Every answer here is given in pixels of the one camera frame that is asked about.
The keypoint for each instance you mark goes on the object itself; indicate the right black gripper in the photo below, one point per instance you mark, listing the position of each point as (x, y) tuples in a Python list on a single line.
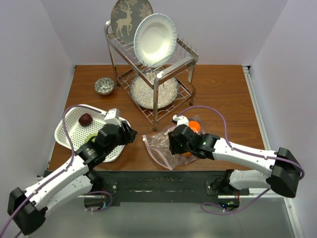
[(173, 146)]

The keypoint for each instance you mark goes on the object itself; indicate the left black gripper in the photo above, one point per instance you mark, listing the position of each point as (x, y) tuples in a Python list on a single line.
[(129, 134)]

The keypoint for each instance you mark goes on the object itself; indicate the orange fake tomato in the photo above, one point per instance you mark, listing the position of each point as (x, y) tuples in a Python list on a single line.
[(187, 154)]

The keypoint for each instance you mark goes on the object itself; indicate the clear zip top bag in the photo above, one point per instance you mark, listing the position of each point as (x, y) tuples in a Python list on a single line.
[(157, 147)]

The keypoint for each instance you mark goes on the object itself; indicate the green fake cabbage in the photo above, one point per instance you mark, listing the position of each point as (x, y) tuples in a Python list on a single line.
[(89, 138)]

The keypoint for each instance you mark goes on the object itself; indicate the dark red fake fruit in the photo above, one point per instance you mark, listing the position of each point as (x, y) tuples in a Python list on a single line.
[(85, 120)]

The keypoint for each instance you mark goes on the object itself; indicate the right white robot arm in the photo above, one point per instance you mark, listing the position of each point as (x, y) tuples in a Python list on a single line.
[(275, 170)]

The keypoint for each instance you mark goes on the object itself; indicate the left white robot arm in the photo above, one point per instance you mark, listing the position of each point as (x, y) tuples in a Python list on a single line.
[(28, 207)]

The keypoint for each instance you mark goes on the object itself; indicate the fake orange fruit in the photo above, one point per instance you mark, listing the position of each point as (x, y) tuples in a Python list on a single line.
[(195, 126)]

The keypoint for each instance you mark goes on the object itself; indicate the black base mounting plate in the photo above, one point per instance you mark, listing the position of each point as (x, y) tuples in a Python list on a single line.
[(163, 186)]

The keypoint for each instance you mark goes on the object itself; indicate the steel dish rack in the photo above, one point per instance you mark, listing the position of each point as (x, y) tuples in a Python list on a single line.
[(180, 66)]

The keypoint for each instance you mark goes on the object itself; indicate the speckled plate lower shelf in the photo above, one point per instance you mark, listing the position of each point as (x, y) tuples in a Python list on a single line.
[(143, 94)]

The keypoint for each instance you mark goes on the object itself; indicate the white perforated plastic basket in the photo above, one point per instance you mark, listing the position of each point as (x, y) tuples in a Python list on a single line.
[(79, 134)]

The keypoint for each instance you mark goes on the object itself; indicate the small patterned bowl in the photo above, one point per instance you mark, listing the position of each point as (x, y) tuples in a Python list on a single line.
[(104, 86)]

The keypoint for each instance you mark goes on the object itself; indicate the white fluted plate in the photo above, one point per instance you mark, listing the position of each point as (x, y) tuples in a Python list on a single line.
[(155, 40)]

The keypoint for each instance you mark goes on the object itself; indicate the grey deer plate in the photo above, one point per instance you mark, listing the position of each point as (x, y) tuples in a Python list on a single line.
[(126, 16)]

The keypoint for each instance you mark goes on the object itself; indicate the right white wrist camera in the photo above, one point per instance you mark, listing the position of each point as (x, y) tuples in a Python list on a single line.
[(180, 120)]

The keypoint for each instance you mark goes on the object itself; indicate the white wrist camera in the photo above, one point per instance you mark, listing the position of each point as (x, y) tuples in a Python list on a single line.
[(112, 117), (180, 120)]

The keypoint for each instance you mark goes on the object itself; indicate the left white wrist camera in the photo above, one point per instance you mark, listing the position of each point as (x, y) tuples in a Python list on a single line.
[(112, 117)]

